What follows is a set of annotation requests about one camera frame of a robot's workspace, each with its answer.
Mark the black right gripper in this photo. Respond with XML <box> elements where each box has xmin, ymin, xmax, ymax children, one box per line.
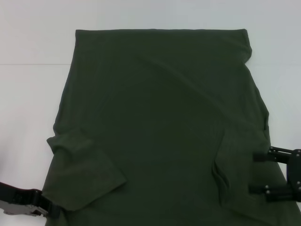
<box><xmin>249</xmin><ymin>146</ymin><xmax>301</xmax><ymax>202</ymax></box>

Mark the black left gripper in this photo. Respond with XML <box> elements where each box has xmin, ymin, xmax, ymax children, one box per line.
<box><xmin>0</xmin><ymin>181</ymin><xmax>61</xmax><ymax>218</ymax></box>

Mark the dark green t-shirt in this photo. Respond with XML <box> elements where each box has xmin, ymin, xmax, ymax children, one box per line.
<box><xmin>41</xmin><ymin>28</ymin><xmax>301</xmax><ymax>226</ymax></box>

